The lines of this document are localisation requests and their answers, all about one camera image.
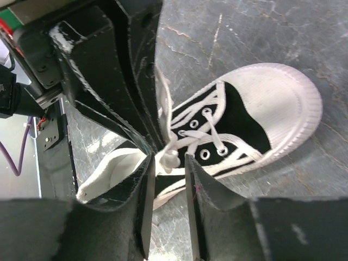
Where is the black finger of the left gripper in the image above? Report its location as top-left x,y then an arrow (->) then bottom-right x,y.
115,1 -> 164,151

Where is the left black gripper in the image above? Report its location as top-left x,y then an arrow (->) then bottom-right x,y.
1,1 -> 153,154

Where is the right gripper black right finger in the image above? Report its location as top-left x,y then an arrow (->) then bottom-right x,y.
185,154 -> 347,260

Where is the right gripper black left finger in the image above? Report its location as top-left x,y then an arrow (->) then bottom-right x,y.
1,155 -> 155,260

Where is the black white sneaker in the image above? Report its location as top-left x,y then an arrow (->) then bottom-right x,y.
76,63 -> 324,212

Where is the white shoelace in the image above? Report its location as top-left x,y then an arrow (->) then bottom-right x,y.
155,67 -> 227,174

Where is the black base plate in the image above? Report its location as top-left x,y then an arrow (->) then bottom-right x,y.
34,99 -> 78,200

